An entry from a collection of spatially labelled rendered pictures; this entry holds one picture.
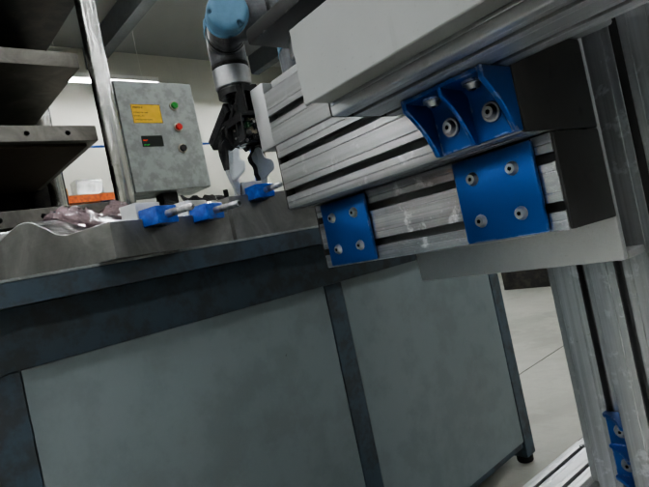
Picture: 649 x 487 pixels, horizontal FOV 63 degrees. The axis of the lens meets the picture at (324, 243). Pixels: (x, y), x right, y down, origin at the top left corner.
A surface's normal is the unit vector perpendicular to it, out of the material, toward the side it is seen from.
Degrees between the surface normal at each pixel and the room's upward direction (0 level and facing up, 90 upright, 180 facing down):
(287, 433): 90
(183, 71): 90
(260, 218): 90
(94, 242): 90
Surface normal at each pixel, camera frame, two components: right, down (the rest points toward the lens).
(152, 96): 0.65, -0.15
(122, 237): 0.84, -0.18
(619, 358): -0.77, 0.16
